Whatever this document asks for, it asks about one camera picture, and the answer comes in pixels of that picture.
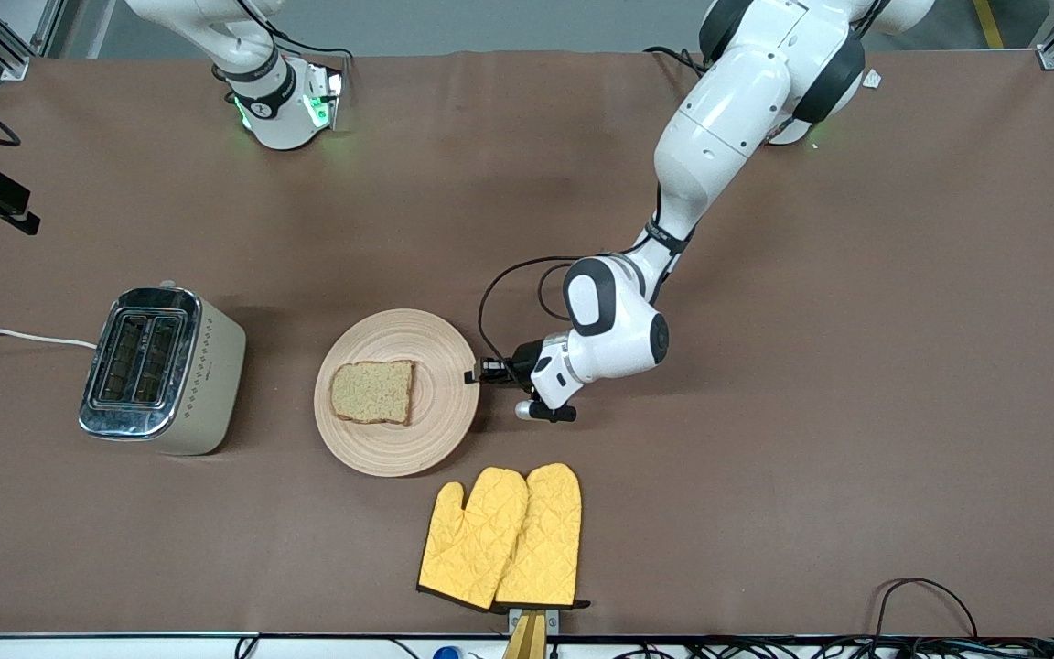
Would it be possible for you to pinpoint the black right base cable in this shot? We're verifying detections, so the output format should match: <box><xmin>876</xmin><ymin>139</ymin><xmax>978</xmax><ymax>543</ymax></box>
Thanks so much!
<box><xmin>257</xmin><ymin>14</ymin><xmax>363</xmax><ymax>65</ymax></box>

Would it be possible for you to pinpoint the yellowish wooden stand piece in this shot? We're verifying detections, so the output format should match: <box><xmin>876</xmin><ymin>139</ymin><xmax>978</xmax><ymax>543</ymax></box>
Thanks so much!
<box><xmin>501</xmin><ymin>611</ymin><xmax>548</xmax><ymax>659</ymax></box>

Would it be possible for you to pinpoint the brown toast bread slice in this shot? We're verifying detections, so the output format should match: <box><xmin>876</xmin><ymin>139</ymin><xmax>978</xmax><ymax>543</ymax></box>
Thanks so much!
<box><xmin>329</xmin><ymin>359</ymin><xmax>417</xmax><ymax>427</ymax></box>

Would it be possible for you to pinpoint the chrome and beige toaster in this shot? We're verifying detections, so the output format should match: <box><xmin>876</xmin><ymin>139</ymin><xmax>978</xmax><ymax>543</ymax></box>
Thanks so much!
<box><xmin>79</xmin><ymin>282</ymin><xmax>247</xmax><ymax>457</ymax></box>

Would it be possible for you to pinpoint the black base cable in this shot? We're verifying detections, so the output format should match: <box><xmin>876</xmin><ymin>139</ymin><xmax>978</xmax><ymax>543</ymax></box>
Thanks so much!
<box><xmin>644</xmin><ymin>46</ymin><xmax>706</xmax><ymax>79</ymax></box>
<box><xmin>257</xmin><ymin>14</ymin><xmax>363</xmax><ymax>65</ymax></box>

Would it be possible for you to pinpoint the black cable bundle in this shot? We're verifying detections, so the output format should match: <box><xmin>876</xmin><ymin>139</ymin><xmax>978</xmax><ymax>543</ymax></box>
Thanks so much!
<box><xmin>618</xmin><ymin>636</ymin><xmax>1054</xmax><ymax>659</ymax></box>

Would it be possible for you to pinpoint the black looped cable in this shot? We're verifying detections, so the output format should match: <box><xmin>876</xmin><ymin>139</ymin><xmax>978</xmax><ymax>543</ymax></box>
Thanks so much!
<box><xmin>873</xmin><ymin>578</ymin><xmax>981</xmax><ymax>642</ymax></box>

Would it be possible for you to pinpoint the brown table cover sheet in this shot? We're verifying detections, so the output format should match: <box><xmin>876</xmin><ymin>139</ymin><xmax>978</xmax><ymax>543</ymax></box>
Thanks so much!
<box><xmin>0</xmin><ymin>48</ymin><xmax>1054</xmax><ymax>639</ymax></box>

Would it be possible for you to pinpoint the black left base cable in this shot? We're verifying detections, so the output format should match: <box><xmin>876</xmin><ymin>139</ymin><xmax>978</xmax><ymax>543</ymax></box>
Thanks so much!
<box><xmin>644</xmin><ymin>46</ymin><xmax>706</xmax><ymax>79</ymax></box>

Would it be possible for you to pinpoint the yellow quilted oven mitt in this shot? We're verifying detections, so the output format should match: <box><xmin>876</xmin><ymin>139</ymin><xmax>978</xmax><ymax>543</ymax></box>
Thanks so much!
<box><xmin>417</xmin><ymin>467</ymin><xmax>530</xmax><ymax>611</ymax></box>
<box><xmin>493</xmin><ymin>462</ymin><xmax>592</xmax><ymax>611</ymax></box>

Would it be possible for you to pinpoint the white toaster power cord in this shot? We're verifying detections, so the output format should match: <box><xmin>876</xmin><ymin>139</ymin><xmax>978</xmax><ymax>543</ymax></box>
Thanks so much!
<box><xmin>0</xmin><ymin>328</ymin><xmax>100</xmax><ymax>351</ymax></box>

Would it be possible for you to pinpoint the round light wooden plate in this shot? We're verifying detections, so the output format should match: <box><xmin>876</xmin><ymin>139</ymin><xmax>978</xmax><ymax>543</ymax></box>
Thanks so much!
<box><xmin>313</xmin><ymin>308</ymin><xmax>480</xmax><ymax>479</ymax></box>

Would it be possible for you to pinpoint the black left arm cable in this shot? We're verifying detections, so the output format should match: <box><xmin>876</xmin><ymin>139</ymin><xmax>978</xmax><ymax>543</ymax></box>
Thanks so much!
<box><xmin>477</xmin><ymin>255</ymin><xmax>587</xmax><ymax>381</ymax></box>

